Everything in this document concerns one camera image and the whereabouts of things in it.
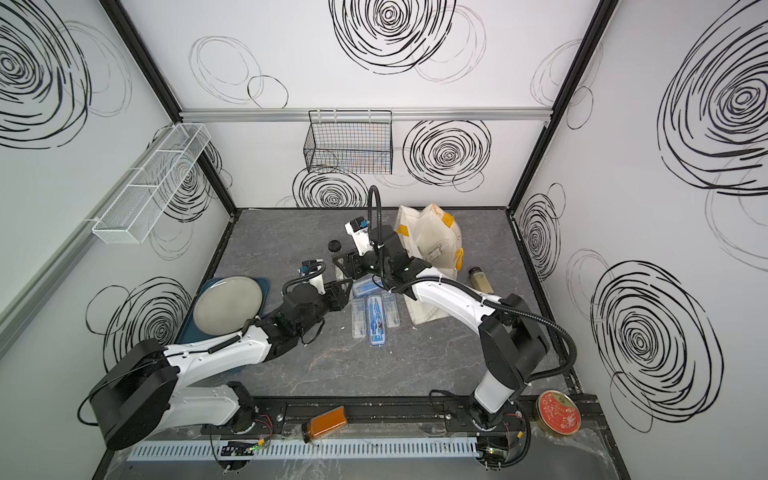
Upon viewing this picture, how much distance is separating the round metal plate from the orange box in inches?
14.0

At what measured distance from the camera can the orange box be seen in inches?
Answer: 27.3

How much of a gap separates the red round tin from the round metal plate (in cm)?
83

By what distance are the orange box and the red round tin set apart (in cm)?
49

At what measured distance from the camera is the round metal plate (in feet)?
2.96

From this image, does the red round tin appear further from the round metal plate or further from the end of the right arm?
the round metal plate

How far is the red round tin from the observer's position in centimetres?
71

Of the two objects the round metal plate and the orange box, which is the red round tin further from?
the round metal plate
